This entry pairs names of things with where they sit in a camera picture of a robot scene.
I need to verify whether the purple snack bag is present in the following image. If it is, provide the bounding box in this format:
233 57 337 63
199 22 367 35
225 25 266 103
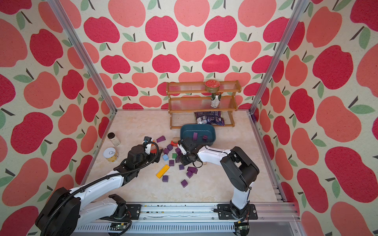
195 111 225 126

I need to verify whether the yellow can white lid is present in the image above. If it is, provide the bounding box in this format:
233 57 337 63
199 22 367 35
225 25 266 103
103 147 119 162

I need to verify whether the red lidded tin can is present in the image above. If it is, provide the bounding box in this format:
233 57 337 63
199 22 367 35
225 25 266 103
205 80 221 93

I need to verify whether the small green white bottle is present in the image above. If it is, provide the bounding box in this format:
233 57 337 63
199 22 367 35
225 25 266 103
211 92 221 108

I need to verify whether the wooden three-tier shelf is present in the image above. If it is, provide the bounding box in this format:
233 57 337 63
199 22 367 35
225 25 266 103
166 81 242 129

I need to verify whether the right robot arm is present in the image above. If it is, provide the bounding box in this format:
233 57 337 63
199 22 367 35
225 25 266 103
178 138 259 221

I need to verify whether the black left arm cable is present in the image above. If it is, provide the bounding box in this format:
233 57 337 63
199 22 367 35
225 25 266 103
39 141 160 236

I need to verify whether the light blue cube block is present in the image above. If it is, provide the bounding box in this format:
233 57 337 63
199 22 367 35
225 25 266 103
162 154 169 161

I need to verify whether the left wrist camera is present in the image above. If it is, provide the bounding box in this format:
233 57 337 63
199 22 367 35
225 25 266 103
143 136 152 144

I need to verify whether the left aluminium frame post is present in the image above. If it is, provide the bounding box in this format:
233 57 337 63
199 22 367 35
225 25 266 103
47 1 117 114

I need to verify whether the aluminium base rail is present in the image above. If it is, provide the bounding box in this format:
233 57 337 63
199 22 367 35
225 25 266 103
73 202 305 236

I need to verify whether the red arch block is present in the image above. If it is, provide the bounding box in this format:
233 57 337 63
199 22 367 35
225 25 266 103
170 141 178 147

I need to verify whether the purple wedge block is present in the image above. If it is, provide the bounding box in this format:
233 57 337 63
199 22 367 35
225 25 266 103
156 136 166 143

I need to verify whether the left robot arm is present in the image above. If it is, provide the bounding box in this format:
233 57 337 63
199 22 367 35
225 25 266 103
35 141 162 236

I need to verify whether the teal plastic storage bin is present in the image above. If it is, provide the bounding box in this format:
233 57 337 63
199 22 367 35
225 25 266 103
180 124 216 146

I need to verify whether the right aluminium frame post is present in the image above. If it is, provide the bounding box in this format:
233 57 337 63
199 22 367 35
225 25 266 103
249 0 310 115

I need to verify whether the glass jar black lid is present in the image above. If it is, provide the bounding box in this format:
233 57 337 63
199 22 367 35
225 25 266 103
107 132 121 146

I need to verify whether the aluminium frame post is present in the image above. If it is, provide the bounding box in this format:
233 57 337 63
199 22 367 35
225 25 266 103
249 0 310 115
47 1 117 114

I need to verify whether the yellow long block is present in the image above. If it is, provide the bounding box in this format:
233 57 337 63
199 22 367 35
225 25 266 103
156 165 170 179

